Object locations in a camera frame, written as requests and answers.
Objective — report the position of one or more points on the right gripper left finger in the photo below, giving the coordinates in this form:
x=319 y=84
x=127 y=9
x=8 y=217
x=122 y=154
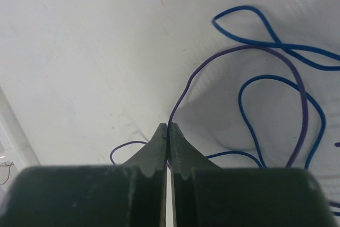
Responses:
x=130 y=194

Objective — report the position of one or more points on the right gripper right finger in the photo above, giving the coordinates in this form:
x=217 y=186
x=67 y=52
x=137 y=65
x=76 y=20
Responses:
x=205 y=194

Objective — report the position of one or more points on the white foam compartment tray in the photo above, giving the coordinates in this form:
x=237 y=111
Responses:
x=16 y=151

